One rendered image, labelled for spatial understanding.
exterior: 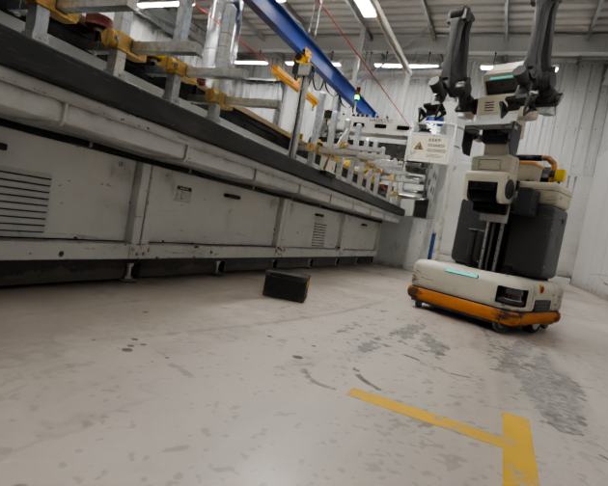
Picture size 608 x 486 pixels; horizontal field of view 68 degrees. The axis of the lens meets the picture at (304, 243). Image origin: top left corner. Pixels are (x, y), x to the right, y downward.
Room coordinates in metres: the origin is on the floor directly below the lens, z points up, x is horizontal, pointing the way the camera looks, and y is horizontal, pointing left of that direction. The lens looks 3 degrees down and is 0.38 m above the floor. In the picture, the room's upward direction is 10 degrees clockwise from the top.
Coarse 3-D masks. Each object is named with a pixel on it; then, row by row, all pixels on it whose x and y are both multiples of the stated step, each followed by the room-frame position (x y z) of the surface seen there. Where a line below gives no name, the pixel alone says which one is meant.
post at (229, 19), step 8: (232, 8) 1.80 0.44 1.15; (224, 16) 1.81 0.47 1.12; (232, 16) 1.81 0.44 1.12; (224, 24) 1.81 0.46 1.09; (232, 24) 1.82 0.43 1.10; (224, 32) 1.81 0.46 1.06; (232, 32) 1.83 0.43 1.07; (224, 40) 1.81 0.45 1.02; (224, 48) 1.80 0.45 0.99; (224, 56) 1.80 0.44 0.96; (216, 64) 1.81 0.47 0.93; (224, 64) 1.81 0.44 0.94; (216, 80) 1.81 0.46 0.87; (224, 80) 1.83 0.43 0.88; (216, 88) 1.81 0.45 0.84; (208, 104) 1.82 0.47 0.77; (216, 104) 1.81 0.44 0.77; (208, 112) 1.81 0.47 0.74; (216, 112) 1.81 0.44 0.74
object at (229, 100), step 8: (192, 96) 1.90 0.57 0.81; (200, 96) 1.89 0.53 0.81; (232, 96) 1.83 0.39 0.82; (192, 104) 1.92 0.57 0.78; (232, 104) 1.83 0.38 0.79; (240, 104) 1.81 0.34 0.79; (248, 104) 1.79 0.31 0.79; (256, 104) 1.78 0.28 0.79; (264, 104) 1.76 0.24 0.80; (272, 104) 1.75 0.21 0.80; (280, 104) 1.76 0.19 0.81
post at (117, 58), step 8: (120, 16) 1.35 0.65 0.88; (128, 16) 1.37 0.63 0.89; (120, 24) 1.35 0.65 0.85; (128, 24) 1.37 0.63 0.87; (128, 32) 1.37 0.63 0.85; (112, 48) 1.35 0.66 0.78; (112, 56) 1.35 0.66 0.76; (120, 56) 1.36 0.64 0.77; (112, 64) 1.35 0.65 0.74; (120, 64) 1.36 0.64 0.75
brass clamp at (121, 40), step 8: (104, 32) 1.33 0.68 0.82; (112, 32) 1.32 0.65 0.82; (120, 32) 1.34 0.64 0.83; (104, 40) 1.33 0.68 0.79; (112, 40) 1.32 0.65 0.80; (120, 40) 1.34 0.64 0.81; (128, 40) 1.37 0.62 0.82; (136, 40) 1.39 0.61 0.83; (120, 48) 1.34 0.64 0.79; (128, 48) 1.37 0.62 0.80; (128, 56) 1.40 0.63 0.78; (136, 56) 1.40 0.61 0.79; (144, 56) 1.43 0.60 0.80
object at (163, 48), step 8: (88, 48) 1.45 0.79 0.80; (96, 48) 1.44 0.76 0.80; (104, 48) 1.43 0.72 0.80; (136, 48) 1.37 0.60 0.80; (144, 48) 1.36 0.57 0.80; (152, 48) 1.35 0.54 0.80; (160, 48) 1.33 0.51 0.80; (168, 48) 1.32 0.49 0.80; (176, 48) 1.31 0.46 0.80; (184, 48) 1.30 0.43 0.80; (192, 48) 1.29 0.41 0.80; (200, 48) 1.30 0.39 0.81
